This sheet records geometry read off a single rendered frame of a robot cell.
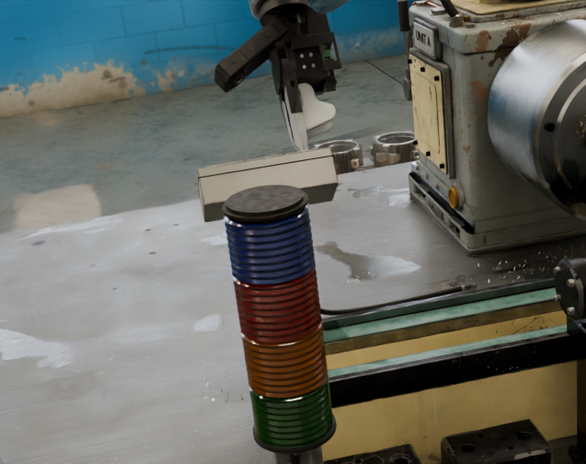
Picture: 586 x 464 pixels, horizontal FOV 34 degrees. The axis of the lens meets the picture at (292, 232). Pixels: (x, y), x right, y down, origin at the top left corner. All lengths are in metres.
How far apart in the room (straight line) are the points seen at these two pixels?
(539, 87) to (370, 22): 5.49
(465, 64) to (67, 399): 0.74
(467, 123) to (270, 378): 0.88
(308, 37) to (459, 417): 0.52
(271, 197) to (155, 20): 5.87
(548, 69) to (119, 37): 5.35
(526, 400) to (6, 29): 5.69
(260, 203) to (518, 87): 0.76
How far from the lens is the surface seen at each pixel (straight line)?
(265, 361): 0.70
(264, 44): 1.28
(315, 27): 1.31
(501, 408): 1.09
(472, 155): 1.52
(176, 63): 6.58
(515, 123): 1.36
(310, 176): 1.21
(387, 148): 3.70
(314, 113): 1.25
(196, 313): 1.49
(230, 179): 1.20
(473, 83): 1.49
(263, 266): 0.66
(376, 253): 1.61
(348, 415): 1.04
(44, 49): 6.54
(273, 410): 0.72
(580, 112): 1.31
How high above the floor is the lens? 1.44
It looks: 22 degrees down
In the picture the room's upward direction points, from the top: 7 degrees counter-clockwise
